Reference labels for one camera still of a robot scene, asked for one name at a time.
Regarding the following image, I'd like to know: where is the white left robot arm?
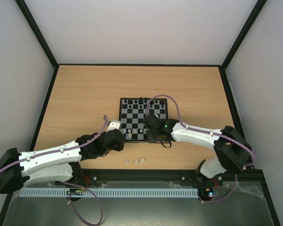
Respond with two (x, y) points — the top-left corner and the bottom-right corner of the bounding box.
(0, 129), (125, 194)

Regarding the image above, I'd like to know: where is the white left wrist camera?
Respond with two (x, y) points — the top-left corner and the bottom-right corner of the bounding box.
(106, 121), (121, 132)

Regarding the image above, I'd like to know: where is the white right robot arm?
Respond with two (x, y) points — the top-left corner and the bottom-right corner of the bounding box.
(143, 113), (251, 185)

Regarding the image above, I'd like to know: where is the green circuit board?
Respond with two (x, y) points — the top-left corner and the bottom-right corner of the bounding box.
(203, 186), (220, 197)

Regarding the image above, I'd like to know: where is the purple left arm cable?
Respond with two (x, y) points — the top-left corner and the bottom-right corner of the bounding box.
(0, 114), (109, 186)

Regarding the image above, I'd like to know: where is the black and silver chessboard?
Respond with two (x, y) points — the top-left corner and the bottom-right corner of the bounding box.
(119, 97), (168, 143)

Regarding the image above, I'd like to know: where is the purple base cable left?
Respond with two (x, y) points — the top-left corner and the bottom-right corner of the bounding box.
(61, 181), (104, 226)

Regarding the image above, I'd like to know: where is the black mounting rail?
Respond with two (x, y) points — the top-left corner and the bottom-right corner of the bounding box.
(83, 169), (202, 186)

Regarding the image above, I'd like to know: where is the light blue slotted cable duct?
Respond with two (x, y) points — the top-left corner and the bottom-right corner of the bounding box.
(19, 188), (198, 198)

